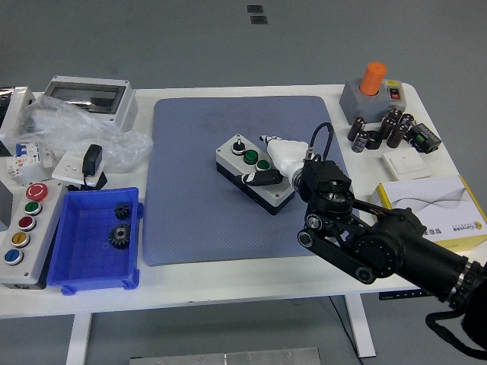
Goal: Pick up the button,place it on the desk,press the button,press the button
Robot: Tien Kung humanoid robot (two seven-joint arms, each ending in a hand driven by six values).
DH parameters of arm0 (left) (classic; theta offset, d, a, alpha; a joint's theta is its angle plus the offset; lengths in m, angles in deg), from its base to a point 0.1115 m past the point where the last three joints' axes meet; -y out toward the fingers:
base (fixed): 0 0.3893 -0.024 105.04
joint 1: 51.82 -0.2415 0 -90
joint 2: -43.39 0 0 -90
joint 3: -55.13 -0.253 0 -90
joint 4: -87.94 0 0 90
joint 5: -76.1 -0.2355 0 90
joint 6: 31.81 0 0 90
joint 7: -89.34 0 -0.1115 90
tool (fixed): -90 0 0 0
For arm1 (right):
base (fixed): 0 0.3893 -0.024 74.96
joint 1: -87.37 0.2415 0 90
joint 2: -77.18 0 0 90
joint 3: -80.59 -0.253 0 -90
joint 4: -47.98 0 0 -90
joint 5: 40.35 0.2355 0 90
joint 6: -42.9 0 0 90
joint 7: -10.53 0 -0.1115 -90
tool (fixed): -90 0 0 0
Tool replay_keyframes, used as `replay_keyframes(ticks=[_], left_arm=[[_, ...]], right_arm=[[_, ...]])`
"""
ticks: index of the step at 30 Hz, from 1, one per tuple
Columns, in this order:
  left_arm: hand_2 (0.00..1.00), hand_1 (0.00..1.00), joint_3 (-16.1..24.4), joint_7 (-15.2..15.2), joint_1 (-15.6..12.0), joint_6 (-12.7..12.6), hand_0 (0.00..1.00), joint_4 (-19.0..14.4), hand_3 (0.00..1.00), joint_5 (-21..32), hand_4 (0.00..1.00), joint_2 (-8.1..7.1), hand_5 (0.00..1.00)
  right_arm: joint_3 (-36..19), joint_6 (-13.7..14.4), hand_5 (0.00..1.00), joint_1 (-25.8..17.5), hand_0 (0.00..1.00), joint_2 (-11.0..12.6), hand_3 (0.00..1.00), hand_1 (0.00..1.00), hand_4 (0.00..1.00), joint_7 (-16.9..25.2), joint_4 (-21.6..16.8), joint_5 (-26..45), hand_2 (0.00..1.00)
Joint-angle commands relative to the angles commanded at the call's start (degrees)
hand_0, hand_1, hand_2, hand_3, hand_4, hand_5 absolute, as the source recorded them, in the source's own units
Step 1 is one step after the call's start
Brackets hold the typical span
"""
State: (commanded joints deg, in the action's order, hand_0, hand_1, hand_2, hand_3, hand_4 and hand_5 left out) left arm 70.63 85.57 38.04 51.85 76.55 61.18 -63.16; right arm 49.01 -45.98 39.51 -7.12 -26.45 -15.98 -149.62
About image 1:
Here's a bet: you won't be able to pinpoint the grey four-button control box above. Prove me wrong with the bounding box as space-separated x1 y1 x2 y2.
215 133 297 216

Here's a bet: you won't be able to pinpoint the grey five-button control box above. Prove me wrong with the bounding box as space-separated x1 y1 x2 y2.
0 180 68 290

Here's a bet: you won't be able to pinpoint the white yellow cardboard box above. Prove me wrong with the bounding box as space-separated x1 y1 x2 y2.
371 175 487 252

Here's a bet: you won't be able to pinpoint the orange cylinder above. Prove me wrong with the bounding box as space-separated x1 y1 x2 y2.
359 61 388 96

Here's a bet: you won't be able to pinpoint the black power adapter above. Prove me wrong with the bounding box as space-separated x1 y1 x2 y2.
81 143 103 178

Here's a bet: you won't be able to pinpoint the blue plastic bin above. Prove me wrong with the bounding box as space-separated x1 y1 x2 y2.
46 186 145 296

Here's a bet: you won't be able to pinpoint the black module green terminals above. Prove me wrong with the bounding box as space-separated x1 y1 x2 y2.
405 122 442 154

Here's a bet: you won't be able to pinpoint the grey distribution box clear cover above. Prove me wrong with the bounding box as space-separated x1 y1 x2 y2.
42 75 138 132

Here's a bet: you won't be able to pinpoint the white wall switch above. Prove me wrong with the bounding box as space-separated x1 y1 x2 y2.
382 148 431 180

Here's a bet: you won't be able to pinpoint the grey-blue table mat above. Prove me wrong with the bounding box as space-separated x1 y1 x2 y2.
142 94 365 267

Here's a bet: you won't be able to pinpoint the white circuit breaker blue label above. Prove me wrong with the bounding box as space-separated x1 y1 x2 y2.
5 141 54 179

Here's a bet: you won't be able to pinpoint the black ring coil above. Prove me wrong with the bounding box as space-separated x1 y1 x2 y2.
365 129 384 151

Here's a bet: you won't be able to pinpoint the white enclosure black front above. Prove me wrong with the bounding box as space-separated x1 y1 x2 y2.
0 86 37 157

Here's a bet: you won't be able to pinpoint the small black gear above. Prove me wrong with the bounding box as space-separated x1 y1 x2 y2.
113 203 133 221

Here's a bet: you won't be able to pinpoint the white table leg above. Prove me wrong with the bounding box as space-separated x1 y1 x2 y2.
65 313 94 365
344 294 377 358

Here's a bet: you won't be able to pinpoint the clear plastic bag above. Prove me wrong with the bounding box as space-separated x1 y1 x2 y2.
14 94 154 170

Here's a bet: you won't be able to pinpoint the large black gear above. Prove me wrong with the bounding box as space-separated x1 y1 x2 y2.
107 224 132 250

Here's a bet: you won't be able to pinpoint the white switch box red rocker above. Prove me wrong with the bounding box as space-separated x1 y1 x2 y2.
382 78 409 113

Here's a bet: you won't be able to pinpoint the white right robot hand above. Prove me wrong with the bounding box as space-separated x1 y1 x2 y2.
234 135 310 188

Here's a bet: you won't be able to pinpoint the black table control panel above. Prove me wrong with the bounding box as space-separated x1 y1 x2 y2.
378 290 423 301

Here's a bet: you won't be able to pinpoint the thin black cable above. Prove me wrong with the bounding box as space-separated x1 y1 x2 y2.
327 296 355 347

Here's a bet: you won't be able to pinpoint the grey block base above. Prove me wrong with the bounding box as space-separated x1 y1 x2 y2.
339 78 393 125

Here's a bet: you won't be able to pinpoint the white power socket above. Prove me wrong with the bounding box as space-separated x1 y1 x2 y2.
51 151 106 183

